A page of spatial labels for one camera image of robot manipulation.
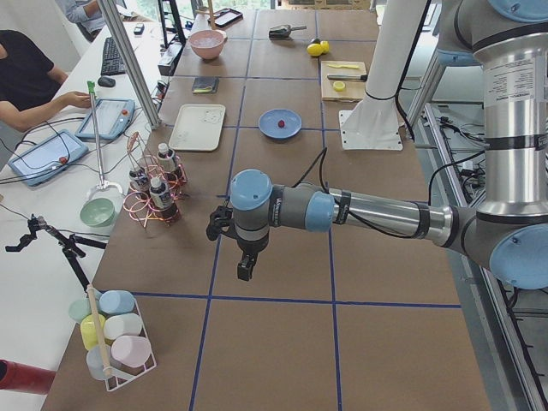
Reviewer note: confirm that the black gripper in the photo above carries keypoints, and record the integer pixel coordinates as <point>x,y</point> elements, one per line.
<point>251,247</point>

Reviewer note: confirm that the blue plate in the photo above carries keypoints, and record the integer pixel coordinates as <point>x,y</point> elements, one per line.
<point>268,124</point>

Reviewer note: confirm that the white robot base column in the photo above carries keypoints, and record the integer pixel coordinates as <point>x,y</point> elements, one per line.
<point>373,123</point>

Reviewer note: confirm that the dark drink bottle two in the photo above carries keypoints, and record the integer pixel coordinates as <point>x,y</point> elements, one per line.
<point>163,201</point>

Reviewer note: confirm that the dark drink bottle one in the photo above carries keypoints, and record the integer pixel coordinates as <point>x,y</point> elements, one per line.
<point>167,159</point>

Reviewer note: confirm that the dark drink bottle three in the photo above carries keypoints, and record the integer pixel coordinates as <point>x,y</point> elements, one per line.
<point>140,182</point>

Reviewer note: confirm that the cream bear tray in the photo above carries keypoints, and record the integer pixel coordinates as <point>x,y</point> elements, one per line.
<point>197,128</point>

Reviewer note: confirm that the green bowl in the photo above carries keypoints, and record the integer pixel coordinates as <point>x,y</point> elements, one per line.
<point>99,212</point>

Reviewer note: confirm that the blue cup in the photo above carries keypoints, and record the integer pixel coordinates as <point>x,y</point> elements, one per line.
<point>115,302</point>

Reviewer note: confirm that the grey folded cloth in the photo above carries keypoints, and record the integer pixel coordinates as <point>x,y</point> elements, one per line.
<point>205,85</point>

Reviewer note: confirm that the white cup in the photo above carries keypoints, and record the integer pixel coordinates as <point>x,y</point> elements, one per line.
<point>127,324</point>

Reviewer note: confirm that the far tablet blue case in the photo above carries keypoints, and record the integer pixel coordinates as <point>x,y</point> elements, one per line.
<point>113,117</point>

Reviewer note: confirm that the tablet blue case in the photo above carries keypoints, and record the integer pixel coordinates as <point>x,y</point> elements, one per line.
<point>113,117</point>
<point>48,158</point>

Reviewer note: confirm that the pink cup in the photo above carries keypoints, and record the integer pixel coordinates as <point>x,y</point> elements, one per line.
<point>131,351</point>

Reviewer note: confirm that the yellow cup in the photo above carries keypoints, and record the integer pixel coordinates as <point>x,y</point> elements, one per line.
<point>88,332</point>

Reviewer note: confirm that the pink bowl with ice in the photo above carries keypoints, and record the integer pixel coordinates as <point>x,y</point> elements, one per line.
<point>207,44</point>

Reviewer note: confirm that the black mouse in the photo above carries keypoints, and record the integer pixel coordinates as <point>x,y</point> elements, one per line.
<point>106,81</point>

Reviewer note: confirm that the wooden cutting board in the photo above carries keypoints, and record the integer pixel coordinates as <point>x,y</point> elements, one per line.
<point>354,91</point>

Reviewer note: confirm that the black mini tripod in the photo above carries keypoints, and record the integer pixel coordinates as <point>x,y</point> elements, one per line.
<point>69,245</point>

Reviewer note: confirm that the black keyboard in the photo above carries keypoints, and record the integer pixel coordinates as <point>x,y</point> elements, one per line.
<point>112,63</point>

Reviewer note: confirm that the whole yellow lemon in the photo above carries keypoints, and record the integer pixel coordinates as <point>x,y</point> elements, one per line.
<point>315,49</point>

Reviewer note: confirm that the steel cylinder tool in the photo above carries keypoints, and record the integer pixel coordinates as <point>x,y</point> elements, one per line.
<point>348,77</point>

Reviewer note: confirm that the near tablet blue case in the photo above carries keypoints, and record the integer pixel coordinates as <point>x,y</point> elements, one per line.
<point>48,158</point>

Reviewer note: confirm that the metal scoop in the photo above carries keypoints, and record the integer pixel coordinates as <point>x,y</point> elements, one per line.
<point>283,31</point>

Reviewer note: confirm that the yellow plastic knife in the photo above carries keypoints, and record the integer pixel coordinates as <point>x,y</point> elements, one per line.
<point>343,66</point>

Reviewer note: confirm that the seated person black shirt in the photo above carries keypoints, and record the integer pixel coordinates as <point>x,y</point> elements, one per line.
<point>30,81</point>

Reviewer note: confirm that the red bottle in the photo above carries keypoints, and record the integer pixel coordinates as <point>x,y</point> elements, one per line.
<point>24,378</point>

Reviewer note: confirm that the copper wire bottle rack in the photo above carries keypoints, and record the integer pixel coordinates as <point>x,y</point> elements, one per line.
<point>143,211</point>

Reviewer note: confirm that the white wire cup rack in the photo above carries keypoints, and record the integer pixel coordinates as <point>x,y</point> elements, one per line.
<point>101,365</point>

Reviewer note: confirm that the aluminium frame post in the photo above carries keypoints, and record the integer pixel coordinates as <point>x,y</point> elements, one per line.
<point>137,79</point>

